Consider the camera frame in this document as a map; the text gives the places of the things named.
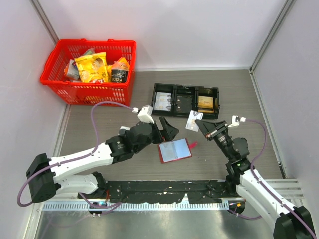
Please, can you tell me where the red plastic shopping basket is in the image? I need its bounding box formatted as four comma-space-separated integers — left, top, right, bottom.
39, 38, 136, 106

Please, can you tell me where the blue and white small box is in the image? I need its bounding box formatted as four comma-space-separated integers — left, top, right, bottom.
64, 59, 80, 80

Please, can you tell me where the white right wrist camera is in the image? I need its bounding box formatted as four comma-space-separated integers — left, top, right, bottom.
228, 115, 246, 128

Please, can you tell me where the yellow snack bag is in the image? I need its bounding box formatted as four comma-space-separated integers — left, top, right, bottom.
74, 52, 109, 84

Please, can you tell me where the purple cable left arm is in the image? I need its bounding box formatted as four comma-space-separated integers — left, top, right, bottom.
16, 101, 139, 220

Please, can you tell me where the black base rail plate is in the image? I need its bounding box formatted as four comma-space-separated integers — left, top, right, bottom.
85, 180, 239, 204

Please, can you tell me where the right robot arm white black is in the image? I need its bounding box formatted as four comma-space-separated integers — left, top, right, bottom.
195, 116, 317, 239

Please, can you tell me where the orange snack bag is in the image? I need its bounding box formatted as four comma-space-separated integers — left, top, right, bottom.
112, 57, 130, 71

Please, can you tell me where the red leather card holder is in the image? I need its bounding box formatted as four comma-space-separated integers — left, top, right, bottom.
158, 139, 198, 164

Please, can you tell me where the black VIP cards stack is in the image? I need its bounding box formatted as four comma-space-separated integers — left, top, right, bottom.
176, 95, 192, 113

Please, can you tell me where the black three-compartment card tray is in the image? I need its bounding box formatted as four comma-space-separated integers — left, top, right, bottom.
151, 83, 220, 120

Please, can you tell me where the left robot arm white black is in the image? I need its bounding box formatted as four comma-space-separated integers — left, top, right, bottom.
26, 117, 179, 203

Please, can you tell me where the silver VIP cards stack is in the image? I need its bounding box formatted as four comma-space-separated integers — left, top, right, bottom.
153, 92, 171, 111

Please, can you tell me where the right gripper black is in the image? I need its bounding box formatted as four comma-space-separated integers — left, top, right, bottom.
195, 120, 234, 160

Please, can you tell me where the white plastic bottle black cap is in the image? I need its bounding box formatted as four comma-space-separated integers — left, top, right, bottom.
119, 126, 130, 135

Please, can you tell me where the gold VIP cards stack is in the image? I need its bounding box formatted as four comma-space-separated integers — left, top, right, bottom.
198, 96, 214, 113

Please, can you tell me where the black instant noodle cup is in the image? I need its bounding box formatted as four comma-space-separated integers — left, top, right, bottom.
111, 69, 128, 83

